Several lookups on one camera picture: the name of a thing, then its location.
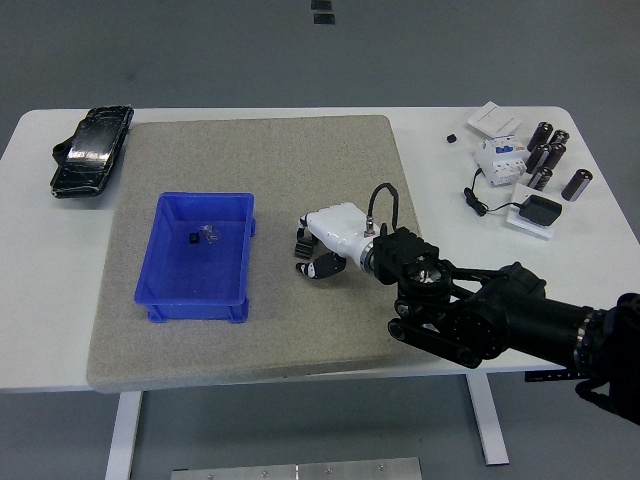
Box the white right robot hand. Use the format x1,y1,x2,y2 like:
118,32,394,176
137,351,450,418
293,201,374,281

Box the blue plastic box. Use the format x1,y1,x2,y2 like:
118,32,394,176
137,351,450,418
132,191,259,325

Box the grey-brown mat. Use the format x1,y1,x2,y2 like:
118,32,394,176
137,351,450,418
85,114,444,395

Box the white circuit breaker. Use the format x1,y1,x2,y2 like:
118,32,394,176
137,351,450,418
473,135,529,189

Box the black power adapter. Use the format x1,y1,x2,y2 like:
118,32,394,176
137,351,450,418
519,194,563,227

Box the white table leg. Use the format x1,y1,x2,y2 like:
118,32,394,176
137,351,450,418
462,372,510,467
104,391,144,480

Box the black wrapped device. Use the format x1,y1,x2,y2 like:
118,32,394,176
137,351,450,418
48,104,135,200

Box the black adapter cord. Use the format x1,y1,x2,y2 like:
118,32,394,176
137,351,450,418
463,168,526,218

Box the white switch panel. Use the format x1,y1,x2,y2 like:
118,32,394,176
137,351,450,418
467,101,522,136

